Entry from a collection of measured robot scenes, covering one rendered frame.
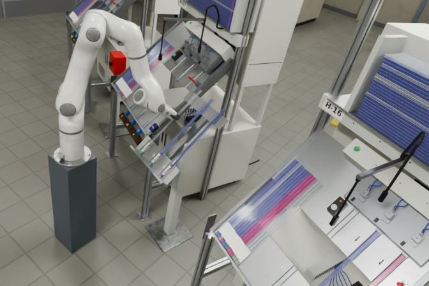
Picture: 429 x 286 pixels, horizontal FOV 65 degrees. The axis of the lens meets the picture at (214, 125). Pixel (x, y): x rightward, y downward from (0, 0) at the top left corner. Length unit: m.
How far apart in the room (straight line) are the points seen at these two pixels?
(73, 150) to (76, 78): 0.42
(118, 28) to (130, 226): 1.46
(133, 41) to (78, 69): 0.28
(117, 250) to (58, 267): 0.36
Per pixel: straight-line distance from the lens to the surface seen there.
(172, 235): 2.51
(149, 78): 1.68
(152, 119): 2.19
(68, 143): 1.88
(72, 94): 1.69
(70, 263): 2.40
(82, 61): 1.64
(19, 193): 2.84
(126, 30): 1.59
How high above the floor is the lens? 1.99
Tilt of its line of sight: 33 degrees down
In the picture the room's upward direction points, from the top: 14 degrees clockwise
